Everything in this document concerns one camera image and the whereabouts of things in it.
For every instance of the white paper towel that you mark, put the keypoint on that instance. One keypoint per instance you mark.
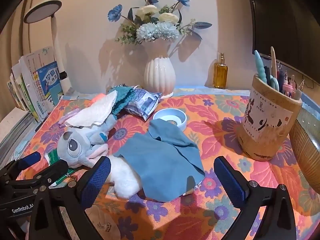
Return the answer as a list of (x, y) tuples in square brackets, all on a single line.
[(92, 112)]

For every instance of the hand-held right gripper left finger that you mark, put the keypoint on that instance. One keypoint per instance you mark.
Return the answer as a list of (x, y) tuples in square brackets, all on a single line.
[(96, 180)]

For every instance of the grey-blue plush toy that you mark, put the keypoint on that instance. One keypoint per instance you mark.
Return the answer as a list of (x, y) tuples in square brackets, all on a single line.
[(75, 147)]

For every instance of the white tape roll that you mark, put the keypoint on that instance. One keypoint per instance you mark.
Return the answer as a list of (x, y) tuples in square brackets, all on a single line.
[(160, 115)]

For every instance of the bunch of dark pens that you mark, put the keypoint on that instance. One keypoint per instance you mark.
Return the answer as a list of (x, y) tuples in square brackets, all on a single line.
[(282, 76)]

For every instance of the blue cloth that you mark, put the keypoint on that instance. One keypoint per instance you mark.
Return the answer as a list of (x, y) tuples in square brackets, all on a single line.
[(160, 165)]

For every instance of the black television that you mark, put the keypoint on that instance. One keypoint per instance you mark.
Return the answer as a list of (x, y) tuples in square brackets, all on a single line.
[(275, 17)]

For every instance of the light blue scissors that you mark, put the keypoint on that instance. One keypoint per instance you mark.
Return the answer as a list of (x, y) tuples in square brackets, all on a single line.
[(275, 83)]

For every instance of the brown paper packet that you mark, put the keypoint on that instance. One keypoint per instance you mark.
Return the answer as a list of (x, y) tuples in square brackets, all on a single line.
[(102, 226)]

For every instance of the printed blue tissue pack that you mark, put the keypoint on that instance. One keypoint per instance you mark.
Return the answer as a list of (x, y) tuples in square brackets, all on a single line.
[(145, 102)]

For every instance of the bamboo pen holder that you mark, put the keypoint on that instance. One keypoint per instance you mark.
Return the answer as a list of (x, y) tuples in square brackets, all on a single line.
[(265, 120)]

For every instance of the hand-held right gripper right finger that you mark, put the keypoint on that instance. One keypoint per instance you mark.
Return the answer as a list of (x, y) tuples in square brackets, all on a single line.
[(228, 180)]

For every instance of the white desk lamp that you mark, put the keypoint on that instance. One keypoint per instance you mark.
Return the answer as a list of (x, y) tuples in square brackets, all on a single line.
[(42, 11)]

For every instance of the floral orange tablecloth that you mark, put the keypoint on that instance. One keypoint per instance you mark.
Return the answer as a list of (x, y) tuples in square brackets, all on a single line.
[(220, 115)]

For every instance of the teal clay zip bag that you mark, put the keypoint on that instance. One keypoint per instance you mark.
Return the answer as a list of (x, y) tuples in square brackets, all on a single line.
[(53, 158)]

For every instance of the teal knitted cloth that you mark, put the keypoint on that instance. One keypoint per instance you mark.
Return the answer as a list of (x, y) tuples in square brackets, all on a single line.
[(122, 100)]

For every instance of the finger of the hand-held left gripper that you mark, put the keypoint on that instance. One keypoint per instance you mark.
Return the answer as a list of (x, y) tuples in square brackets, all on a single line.
[(31, 158), (56, 168)]

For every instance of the teal silicone pen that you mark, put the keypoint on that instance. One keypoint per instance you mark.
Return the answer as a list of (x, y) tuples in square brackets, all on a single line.
[(260, 67)]

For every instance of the row of books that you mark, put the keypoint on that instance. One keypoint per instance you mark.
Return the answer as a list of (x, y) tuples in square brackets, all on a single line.
[(45, 85)]

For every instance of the white ribbed vase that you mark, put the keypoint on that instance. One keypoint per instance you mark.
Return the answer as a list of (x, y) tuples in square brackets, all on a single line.
[(160, 75)]

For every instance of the blue and white flower bouquet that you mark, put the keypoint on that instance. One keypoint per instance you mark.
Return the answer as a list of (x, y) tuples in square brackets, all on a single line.
[(152, 30)]

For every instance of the pink stationery item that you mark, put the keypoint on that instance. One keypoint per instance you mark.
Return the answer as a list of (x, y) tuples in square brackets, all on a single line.
[(287, 88)]

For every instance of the amber glass bottle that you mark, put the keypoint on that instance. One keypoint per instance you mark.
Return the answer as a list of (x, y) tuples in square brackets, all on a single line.
[(220, 75)]

